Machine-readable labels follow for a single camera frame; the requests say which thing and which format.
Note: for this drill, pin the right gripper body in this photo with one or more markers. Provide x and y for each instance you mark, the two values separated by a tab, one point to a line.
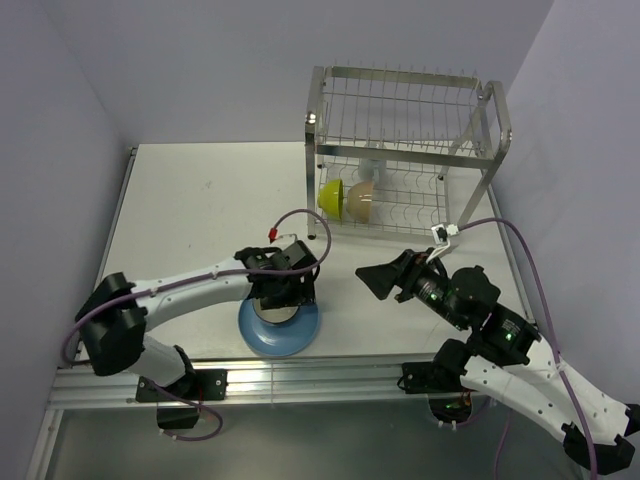
422	281

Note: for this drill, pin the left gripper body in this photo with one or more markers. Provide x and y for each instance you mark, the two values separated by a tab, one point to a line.
293	293

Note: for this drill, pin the grey-rimmed white bowl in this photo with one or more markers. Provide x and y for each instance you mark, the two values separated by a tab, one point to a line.
275	315

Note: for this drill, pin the blue plate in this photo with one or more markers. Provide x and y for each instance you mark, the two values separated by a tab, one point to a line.
281	339

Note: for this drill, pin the white ceramic bowl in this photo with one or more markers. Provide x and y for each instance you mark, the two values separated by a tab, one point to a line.
359	201

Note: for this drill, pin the lime green bowl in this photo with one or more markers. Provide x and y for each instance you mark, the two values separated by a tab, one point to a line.
330	199

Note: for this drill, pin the pale blue mug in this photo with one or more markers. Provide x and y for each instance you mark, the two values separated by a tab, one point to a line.
373	170

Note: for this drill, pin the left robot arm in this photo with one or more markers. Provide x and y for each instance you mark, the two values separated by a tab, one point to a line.
116	321

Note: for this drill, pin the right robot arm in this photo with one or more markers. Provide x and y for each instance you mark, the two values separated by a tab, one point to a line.
506	357

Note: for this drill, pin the steel two-tier dish rack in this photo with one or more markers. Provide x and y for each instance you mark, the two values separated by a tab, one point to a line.
443	136

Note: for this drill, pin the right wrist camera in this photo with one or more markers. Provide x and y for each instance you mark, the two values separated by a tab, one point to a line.
442	234

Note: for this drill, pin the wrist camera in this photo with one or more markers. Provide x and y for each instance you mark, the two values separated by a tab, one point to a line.
281	240
442	234

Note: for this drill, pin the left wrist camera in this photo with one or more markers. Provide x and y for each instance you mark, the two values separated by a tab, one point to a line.
281	240

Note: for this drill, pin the aluminium mounting rail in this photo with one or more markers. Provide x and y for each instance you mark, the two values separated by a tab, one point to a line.
251	381

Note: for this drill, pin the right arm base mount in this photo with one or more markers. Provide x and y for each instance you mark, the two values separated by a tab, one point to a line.
448	400

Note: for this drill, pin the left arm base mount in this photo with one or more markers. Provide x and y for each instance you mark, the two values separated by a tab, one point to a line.
179	407

